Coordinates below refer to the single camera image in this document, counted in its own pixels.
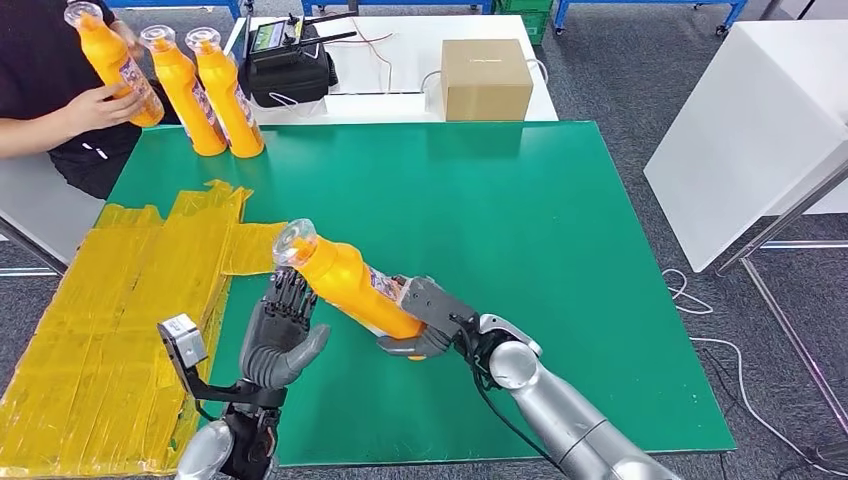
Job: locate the person's right hand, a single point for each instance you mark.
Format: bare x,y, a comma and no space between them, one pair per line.
99,106

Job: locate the white table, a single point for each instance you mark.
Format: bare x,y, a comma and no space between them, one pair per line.
742,139

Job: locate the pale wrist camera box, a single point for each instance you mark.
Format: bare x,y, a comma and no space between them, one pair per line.
430,305
182,341

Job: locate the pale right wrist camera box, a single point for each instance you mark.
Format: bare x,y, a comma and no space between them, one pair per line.
430,305

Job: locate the pale grey side table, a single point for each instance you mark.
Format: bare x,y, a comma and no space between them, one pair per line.
40,212

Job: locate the person's left hand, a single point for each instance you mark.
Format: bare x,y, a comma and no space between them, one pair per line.
126,36

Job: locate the silver metal table frame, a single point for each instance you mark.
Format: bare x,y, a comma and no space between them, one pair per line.
782,222

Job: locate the black remote controller with antennas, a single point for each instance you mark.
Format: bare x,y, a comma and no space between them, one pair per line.
272,36

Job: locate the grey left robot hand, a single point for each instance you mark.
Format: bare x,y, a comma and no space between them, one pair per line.
278,344

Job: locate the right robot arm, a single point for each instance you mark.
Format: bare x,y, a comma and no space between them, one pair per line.
563,411

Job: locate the black carry bag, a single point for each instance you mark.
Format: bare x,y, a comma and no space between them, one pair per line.
290,79

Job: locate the green plastic crate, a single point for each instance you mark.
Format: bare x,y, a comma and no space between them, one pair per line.
533,20

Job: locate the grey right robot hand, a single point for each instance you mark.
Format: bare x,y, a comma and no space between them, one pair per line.
424,343

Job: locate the brown cardboard box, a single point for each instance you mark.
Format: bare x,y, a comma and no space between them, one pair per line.
485,83

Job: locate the person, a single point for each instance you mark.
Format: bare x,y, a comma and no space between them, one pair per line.
40,60

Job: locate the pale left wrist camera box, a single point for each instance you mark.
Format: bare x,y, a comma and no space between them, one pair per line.
182,341

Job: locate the orange bottle clear cap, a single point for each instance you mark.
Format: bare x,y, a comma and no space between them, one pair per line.
351,285
119,66
228,86
182,93

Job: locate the blue metal frame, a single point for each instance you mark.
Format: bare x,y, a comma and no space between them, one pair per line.
397,4
172,3
562,16

